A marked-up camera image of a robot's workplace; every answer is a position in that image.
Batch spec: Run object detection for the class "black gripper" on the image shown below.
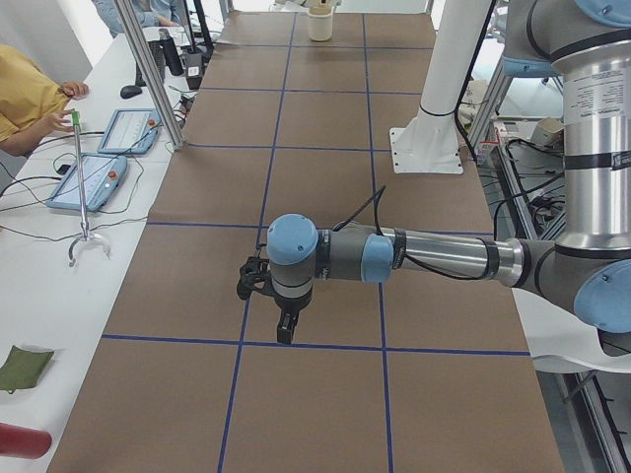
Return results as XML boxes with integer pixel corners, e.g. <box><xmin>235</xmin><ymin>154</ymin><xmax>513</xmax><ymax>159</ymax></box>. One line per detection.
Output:
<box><xmin>275</xmin><ymin>294</ymin><xmax>312</xmax><ymax>343</ymax></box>

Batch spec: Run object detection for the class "white cup with handle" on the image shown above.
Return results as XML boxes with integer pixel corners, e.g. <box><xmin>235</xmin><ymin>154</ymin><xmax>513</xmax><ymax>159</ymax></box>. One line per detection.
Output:
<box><xmin>308</xmin><ymin>7</ymin><xmax>333</xmax><ymax>42</ymax></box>

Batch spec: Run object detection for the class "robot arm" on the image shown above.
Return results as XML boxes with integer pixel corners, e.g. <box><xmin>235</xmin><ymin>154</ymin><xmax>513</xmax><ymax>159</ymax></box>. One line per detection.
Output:
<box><xmin>264</xmin><ymin>1</ymin><xmax>630</xmax><ymax>344</ymax></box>

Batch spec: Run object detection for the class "near blue teach pendant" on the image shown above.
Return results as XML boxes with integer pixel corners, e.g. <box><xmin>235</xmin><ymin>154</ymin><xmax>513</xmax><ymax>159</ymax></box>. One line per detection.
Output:
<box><xmin>45</xmin><ymin>153</ymin><xmax>127</xmax><ymax>212</ymax></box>

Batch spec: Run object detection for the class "blue teach pendant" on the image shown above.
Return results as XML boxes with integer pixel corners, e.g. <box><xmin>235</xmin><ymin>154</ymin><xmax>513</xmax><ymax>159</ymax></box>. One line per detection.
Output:
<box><xmin>45</xmin><ymin>153</ymin><xmax>127</xmax><ymax>212</ymax></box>
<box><xmin>98</xmin><ymin>108</ymin><xmax>162</xmax><ymax>155</ymax></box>

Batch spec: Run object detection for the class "far blue teach pendant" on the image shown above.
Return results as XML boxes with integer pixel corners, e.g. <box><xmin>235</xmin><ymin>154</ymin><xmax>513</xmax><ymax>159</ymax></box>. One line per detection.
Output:
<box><xmin>98</xmin><ymin>108</ymin><xmax>162</xmax><ymax>155</ymax></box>

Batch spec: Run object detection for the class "green cloth pouch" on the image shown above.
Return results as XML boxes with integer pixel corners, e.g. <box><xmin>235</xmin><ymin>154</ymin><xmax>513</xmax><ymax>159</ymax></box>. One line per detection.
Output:
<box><xmin>1</xmin><ymin>346</ymin><xmax>54</xmax><ymax>394</ymax></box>

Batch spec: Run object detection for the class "white curved chair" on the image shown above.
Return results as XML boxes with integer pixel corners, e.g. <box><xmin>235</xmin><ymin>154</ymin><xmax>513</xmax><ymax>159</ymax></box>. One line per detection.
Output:
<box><xmin>513</xmin><ymin>289</ymin><xmax>630</xmax><ymax>373</ymax></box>

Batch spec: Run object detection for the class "black box with white label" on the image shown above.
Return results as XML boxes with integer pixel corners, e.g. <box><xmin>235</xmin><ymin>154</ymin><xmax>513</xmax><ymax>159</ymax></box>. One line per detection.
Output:
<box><xmin>182</xmin><ymin>52</ymin><xmax>205</xmax><ymax>91</ymax></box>

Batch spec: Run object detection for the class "black computer mouse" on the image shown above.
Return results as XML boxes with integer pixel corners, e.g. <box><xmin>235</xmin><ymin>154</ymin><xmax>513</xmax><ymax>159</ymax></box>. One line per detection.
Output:
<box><xmin>119</xmin><ymin>85</ymin><xmax>143</xmax><ymax>100</ymax></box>

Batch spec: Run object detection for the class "black bottle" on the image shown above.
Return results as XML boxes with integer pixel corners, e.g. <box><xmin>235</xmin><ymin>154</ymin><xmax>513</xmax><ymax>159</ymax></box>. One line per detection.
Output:
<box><xmin>158</xmin><ymin>28</ymin><xmax>183</xmax><ymax>76</ymax></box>

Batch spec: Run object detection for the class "red cylinder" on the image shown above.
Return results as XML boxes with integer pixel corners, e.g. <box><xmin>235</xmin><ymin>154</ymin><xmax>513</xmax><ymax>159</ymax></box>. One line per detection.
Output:
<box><xmin>0</xmin><ymin>423</ymin><xmax>52</xmax><ymax>459</ymax></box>

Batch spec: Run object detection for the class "metal reacher grabber tool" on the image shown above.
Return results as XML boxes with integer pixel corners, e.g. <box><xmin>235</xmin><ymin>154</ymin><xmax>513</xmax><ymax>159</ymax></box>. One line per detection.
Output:
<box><xmin>68</xmin><ymin>110</ymin><xmax>111</xmax><ymax>268</ymax></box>

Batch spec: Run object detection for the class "cardboard box with label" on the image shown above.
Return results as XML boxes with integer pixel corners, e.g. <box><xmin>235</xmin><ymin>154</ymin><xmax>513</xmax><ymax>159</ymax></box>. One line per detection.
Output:
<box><xmin>530</xmin><ymin>117</ymin><xmax>564</xmax><ymax>151</ymax></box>

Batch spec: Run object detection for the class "person in yellow shirt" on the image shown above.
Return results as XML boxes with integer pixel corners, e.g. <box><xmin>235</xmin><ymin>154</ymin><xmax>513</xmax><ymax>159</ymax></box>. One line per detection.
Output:
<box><xmin>1</xmin><ymin>44</ymin><xmax>90</xmax><ymax>157</ymax></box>

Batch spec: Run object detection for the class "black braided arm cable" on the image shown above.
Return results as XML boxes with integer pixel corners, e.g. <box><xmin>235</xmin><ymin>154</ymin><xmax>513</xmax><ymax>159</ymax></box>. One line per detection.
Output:
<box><xmin>332</xmin><ymin>185</ymin><xmax>495</xmax><ymax>281</ymax></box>

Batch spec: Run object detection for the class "white camera mast pillar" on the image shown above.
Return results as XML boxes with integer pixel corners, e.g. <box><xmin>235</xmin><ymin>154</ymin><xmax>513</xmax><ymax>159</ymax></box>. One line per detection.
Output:
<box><xmin>389</xmin><ymin>0</ymin><xmax>494</xmax><ymax>174</ymax></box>

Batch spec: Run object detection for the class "aluminium frame post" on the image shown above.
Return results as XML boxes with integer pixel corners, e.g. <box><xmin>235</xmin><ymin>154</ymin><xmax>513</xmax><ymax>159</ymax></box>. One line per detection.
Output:
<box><xmin>113</xmin><ymin>0</ymin><xmax>184</xmax><ymax>151</ymax></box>

